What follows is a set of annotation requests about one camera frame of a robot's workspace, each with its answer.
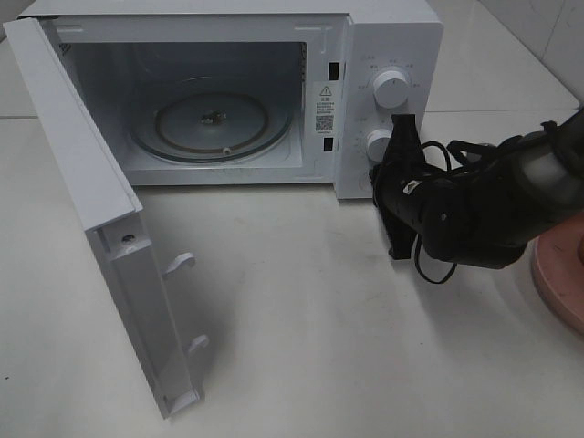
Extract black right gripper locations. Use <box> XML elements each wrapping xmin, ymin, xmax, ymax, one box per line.
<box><xmin>370</xmin><ymin>114</ymin><xmax>525</xmax><ymax>269</ymax></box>

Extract pink round plate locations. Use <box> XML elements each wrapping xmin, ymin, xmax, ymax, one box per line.
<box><xmin>531</xmin><ymin>233</ymin><xmax>583</xmax><ymax>336</ymax></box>

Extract white microwave door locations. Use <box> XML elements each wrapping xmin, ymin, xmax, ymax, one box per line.
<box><xmin>4</xmin><ymin>18</ymin><xmax>202</xmax><ymax>418</ymax></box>

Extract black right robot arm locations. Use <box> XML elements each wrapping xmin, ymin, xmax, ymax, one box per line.
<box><xmin>370</xmin><ymin>111</ymin><xmax>583</xmax><ymax>269</ymax></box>

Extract white lower microwave knob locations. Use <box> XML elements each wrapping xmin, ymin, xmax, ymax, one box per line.
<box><xmin>366</xmin><ymin>129</ymin><xmax>391</xmax><ymax>162</ymax></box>

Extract white microwave knob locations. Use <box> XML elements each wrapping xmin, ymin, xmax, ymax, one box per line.
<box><xmin>372</xmin><ymin>67</ymin><xmax>411</xmax><ymax>109</ymax></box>
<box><xmin>366</xmin><ymin>129</ymin><xmax>391</xmax><ymax>162</ymax></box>

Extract white upper microwave knob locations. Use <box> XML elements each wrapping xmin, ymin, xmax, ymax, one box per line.
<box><xmin>372</xmin><ymin>67</ymin><xmax>411</xmax><ymax>109</ymax></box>

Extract white warning label sticker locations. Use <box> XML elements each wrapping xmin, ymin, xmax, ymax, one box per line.
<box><xmin>310</xmin><ymin>81</ymin><xmax>339</xmax><ymax>136</ymax></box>

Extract white microwave oven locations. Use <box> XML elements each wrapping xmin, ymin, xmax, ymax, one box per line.
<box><xmin>5</xmin><ymin>1</ymin><xmax>443</xmax><ymax>199</ymax></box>

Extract glass microwave turntable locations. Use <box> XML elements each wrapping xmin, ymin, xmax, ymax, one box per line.
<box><xmin>129</xmin><ymin>77</ymin><xmax>302</xmax><ymax>164</ymax></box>

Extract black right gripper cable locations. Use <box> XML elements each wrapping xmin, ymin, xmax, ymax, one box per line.
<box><xmin>412</xmin><ymin>141</ymin><xmax>485</xmax><ymax>284</ymax></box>

